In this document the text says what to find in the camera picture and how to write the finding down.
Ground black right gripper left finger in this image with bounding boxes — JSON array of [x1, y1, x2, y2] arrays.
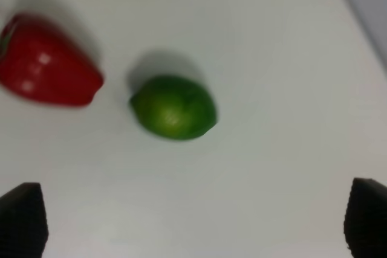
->
[[1, 182, 49, 258]]

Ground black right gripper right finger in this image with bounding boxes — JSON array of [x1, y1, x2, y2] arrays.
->
[[343, 178, 386, 258]]

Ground green lime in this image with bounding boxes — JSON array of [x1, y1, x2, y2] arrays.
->
[[129, 75, 218, 140]]

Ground red bell pepper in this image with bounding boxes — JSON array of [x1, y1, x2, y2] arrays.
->
[[1, 13, 104, 107]]

